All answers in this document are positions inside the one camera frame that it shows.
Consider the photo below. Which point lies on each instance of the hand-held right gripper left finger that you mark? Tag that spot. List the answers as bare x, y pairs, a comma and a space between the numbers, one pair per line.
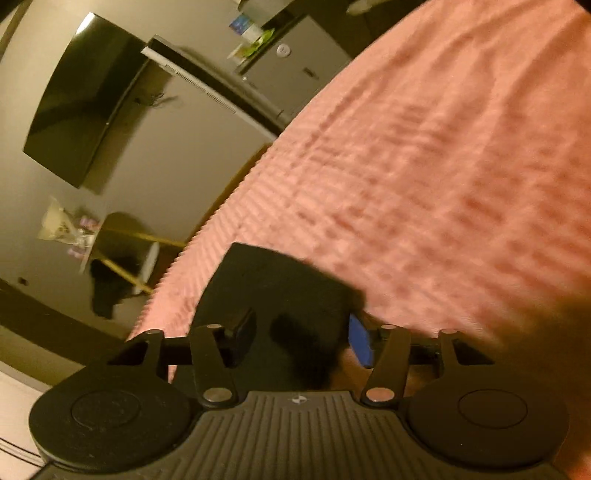
245, 328

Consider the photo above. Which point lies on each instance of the pink ribbed blanket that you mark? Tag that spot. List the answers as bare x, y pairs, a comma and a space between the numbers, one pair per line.
415, 157

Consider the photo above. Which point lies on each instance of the blue box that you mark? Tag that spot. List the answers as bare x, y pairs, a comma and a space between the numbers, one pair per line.
240, 24

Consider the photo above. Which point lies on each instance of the grey mini fridge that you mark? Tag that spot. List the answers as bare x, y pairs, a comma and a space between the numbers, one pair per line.
300, 64

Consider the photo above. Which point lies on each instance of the green packet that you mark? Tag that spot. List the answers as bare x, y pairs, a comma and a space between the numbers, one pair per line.
255, 44

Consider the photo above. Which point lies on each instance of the black pants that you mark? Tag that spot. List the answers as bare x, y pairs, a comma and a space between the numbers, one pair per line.
281, 281

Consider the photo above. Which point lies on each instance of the black flat television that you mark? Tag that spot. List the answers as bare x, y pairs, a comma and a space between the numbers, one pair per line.
83, 97

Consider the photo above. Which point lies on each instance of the white air conditioner unit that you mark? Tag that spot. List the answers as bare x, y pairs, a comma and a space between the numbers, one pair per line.
203, 83

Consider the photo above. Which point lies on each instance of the dark wooden ledge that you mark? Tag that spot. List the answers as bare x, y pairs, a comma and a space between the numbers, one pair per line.
55, 309

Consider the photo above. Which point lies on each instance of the yellow stick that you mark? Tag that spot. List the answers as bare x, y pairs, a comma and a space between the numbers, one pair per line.
159, 238
124, 276

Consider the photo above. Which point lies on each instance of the clear plastic bag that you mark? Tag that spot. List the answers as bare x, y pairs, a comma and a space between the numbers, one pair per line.
62, 226

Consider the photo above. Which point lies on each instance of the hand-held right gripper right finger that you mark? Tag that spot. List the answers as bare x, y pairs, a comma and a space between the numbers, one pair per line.
359, 339

